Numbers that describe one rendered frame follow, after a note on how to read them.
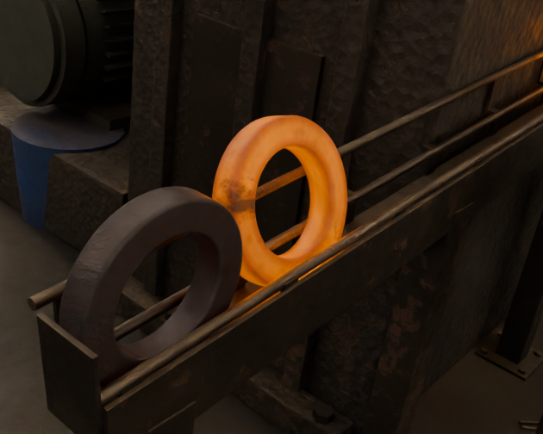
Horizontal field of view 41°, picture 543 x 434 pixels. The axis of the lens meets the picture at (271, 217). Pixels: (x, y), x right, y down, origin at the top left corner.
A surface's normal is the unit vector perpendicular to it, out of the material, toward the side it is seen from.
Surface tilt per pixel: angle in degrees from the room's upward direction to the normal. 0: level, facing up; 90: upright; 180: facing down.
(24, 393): 0
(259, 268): 69
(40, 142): 0
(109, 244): 39
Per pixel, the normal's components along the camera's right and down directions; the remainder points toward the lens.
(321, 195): -0.68, 0.15
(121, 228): -0.23, -0.61
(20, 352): 0.12, -0.88
